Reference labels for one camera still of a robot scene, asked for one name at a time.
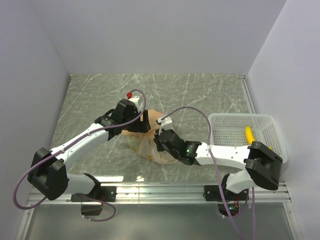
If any yellow banana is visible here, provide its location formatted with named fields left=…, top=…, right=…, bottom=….
left=245, top=125, right=257, bottom=146

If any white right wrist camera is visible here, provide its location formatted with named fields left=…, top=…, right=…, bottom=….
left=156, top=117, right=173, bottom=130

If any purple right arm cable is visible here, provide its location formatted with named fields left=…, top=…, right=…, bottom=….
left=158, top=106, right=256, bottom=240

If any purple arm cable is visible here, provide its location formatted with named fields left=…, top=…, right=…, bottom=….
left=12, top=88, right=147, bottom=222
left=158, top=106, right=256, bottom=240

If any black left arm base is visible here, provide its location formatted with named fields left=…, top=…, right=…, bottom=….
left=70, top=186, right=117, bottom=222

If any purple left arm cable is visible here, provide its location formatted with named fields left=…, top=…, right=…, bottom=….
left=12, top=88, right=147, bottom=222

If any orange translucent plastic bag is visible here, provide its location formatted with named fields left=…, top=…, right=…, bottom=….
left=120, top=109, right=178, bottom=165

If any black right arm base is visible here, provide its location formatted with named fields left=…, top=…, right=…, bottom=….
left=203, top=184, right=250, bottom=217

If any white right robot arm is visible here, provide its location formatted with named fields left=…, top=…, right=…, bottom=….
left=154, top=129, right=283, bottom=200

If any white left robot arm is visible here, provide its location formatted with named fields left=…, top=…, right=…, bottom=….
left=27, top=96, right=151, bottom=201

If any white perforated plastic basket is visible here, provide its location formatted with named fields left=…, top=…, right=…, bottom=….
left=208, top=113, right=288, bottom=163

